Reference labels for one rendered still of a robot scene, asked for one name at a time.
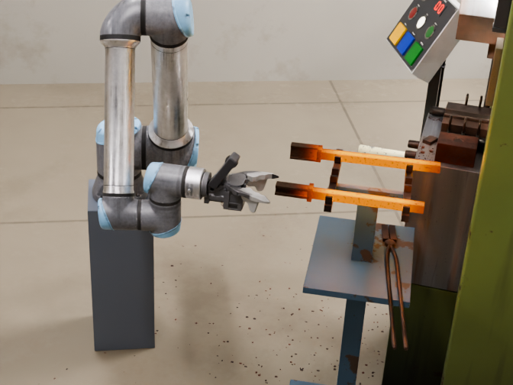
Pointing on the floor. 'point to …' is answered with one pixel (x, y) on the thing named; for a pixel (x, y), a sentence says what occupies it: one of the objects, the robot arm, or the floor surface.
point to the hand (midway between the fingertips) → (275, 186)
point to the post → (431, 95)
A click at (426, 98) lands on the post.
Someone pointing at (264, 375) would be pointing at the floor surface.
